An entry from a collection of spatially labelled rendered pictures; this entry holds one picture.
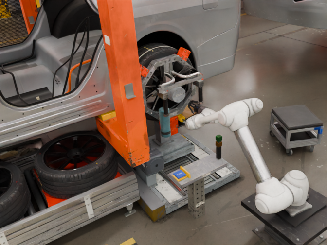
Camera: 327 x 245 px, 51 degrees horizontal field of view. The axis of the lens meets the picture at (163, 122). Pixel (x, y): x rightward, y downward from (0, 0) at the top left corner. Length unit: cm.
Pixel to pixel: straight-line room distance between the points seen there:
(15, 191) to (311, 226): 203
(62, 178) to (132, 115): 74
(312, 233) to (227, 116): 91
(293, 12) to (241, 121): 279
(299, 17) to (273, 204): 307
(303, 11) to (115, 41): 313
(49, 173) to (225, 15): 203
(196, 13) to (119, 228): 189
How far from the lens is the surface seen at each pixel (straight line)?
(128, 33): 214
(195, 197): 268
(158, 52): 282
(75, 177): 264
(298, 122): 347
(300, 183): 238
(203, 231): 276
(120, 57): 215
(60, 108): 271
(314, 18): 480
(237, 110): 227
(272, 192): 228
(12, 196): 266
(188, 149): 334
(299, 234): 243
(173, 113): 301
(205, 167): 261
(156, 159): 284
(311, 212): 256
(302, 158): 358
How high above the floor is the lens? 207
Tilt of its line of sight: 30 degrees down
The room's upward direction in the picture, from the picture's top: 5 degrees counter-clockwise
